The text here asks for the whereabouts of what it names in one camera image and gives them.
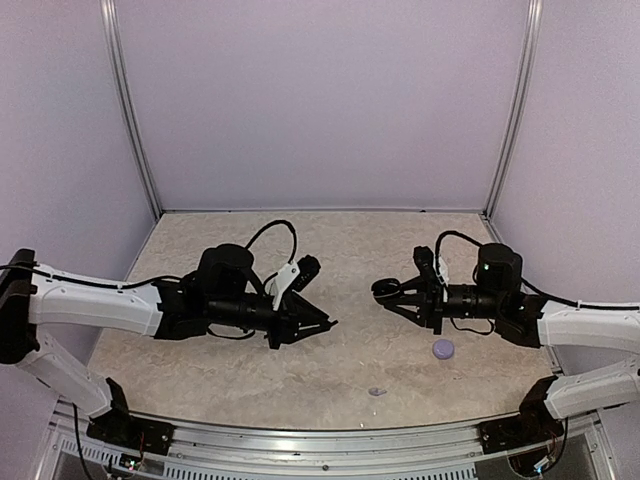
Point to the purple earbud near front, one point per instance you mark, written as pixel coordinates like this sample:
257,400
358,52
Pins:
377,392

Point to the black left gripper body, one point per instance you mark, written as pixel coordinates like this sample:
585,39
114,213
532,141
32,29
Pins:
284,325

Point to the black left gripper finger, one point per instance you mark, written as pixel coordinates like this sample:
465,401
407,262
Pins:
305,312
307,331

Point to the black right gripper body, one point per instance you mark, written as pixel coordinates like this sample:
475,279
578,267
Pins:
435,300

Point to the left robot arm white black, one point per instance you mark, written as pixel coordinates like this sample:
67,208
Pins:
223,290

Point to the purple charging case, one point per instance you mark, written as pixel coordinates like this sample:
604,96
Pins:
443,349

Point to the left aluminium corner post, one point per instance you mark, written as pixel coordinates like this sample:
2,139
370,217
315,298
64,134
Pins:
116,55

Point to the black charging case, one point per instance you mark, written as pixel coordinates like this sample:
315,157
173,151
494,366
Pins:
385,289

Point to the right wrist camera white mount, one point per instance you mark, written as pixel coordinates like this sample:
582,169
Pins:
432,269

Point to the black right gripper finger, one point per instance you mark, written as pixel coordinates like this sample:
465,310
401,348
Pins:
411,312
415,284

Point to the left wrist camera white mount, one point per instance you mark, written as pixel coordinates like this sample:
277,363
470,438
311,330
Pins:
294,276

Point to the aluminium front rail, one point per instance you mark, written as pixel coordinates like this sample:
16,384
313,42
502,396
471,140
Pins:
201,450

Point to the right aluminium corner post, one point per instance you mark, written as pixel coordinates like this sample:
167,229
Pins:
517,107

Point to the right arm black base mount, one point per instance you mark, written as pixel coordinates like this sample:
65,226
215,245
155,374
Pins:
533,423

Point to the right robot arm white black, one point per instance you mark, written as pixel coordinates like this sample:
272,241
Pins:
529,319

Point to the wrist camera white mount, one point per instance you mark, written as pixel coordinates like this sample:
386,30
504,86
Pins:
294,276
432,269

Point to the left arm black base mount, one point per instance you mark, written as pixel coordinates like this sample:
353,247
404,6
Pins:
118,426

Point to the aluminium corner post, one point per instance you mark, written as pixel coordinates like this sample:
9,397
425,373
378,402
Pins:
116,55
517,107

